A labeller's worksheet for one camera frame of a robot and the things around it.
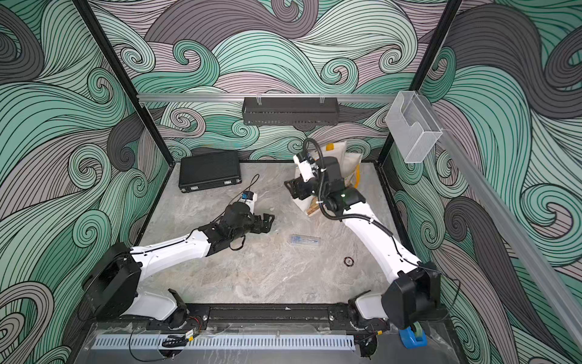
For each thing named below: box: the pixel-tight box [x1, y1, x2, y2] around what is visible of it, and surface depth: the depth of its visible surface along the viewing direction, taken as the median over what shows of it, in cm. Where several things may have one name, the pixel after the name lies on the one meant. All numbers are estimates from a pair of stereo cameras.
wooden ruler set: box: [306, 199, 320, 217], surface depth 102 cm
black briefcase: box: [178, 150, 242, 194], surface depth 110 cm
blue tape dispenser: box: [398, 320, 429, 350], surface depth 68 cm
